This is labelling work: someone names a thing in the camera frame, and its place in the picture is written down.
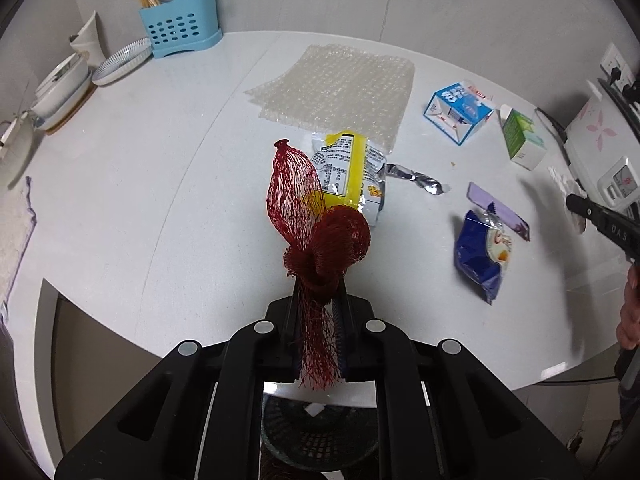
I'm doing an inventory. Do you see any crumpled clear plastic wrapper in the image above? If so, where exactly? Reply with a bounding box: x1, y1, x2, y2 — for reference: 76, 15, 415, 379
547, 166, 588, 233

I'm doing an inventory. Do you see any black power cable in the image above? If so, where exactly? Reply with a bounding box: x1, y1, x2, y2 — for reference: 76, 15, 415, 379
535, 107, 573, 166

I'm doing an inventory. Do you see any striped plate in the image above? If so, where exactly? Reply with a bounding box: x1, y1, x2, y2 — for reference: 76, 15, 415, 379
91, 37, 152, 86

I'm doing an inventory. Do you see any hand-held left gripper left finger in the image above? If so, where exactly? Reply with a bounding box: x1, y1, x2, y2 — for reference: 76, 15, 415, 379
54, 296, 301, 480

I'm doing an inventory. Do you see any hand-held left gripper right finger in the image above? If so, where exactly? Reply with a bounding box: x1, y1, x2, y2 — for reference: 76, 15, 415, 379
332, 287, 583, 480

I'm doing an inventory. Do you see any yellow white snack packet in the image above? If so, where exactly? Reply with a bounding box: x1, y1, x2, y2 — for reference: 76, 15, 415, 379
309, 130, 453, 226

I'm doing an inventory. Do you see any blue white milk carton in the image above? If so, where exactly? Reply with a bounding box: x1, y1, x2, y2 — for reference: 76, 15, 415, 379
423, 80, 497, 146

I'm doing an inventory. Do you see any person's right hand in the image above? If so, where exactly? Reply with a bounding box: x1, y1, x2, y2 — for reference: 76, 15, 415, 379
616, 262, 640, 352

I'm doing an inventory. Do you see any green white small carton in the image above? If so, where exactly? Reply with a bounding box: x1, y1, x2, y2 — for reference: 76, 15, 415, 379
499, 104, 547, 172

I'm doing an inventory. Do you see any blue utensil holder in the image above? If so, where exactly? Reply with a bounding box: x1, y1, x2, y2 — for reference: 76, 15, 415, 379
139, 0, 224, 59

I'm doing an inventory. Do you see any purple packet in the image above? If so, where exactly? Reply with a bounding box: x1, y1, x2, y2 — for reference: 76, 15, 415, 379
467, 182, 531, 241

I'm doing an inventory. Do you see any red mesh net bag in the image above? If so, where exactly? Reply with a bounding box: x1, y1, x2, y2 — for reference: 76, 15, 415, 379
266, 138, 372, 392

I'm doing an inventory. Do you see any clear bubble wrap sheet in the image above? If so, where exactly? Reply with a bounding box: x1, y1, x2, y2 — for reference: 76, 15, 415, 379
243, 44, 417, 153

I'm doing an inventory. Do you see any white bowl stack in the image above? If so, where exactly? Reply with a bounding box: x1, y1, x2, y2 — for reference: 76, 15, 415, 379
31, 54, 93, 121

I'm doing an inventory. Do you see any wooden board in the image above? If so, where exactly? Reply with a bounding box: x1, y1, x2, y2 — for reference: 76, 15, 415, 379
45, 82, 98, 135

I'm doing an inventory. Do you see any black mesh waste basket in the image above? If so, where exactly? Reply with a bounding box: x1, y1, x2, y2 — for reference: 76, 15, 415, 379
260, 392, 381, 472

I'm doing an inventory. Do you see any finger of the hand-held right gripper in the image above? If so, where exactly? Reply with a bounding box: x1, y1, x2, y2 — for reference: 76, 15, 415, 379
566, 194, 607, 225

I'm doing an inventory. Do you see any white wall socket with plug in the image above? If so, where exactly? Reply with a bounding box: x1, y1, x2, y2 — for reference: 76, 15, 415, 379
598, 42, 632, 86

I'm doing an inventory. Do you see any white ceramic jug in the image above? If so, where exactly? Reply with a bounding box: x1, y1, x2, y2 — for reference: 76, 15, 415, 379
68, 10, 106, 68

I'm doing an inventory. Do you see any white rice cooker pink flower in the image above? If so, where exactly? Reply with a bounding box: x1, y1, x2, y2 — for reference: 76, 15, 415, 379
562, 77, 640, 221

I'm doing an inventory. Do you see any blue snack packet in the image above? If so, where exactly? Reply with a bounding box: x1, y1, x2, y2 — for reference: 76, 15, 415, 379
454, 209, 515, 306

